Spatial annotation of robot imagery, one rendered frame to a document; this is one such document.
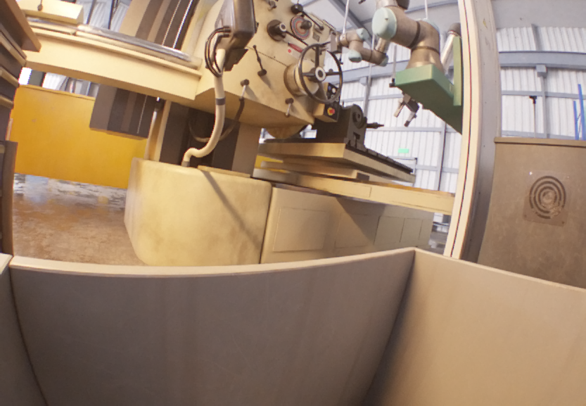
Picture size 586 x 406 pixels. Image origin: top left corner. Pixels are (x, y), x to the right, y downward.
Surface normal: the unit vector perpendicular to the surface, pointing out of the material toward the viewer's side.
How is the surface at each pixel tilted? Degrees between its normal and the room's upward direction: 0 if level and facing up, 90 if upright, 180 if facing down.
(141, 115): 90
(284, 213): 90
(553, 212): 90
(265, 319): 90
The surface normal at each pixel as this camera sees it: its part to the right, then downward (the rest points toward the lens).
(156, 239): -0.11, -0.01
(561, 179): -0.84, -0.15
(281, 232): 0.65, 0.12
